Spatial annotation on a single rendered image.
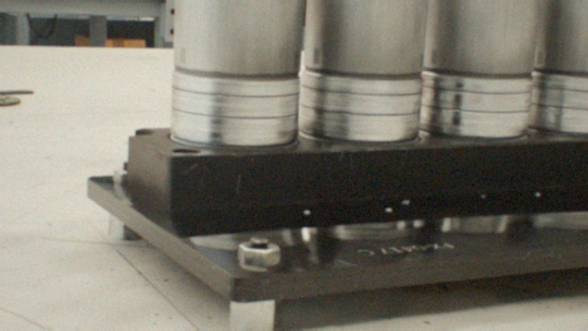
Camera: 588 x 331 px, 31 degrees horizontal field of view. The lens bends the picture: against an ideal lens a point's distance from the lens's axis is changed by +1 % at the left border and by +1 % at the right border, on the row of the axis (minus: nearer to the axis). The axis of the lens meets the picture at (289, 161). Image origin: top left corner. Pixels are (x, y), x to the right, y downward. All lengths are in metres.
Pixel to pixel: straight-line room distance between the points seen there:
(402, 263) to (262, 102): 0.05
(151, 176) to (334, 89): 0.04
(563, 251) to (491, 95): 0.05
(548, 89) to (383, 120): 0.05
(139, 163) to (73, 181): 0.06
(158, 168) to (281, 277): 0.04
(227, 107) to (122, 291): 0.04
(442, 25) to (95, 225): 0.08
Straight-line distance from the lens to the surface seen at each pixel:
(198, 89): 0.19
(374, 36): 0.20
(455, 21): 0.22
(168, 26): 2.60
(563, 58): 0.24
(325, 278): 0.16
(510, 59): 0.22
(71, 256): 0.20
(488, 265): 0.17
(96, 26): 3.21
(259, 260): 0.16
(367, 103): 0.21
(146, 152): 0.20
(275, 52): 0.19
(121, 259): 0.20
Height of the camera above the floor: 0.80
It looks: 11 degrees down
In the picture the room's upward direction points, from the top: 3 degrees clockwise
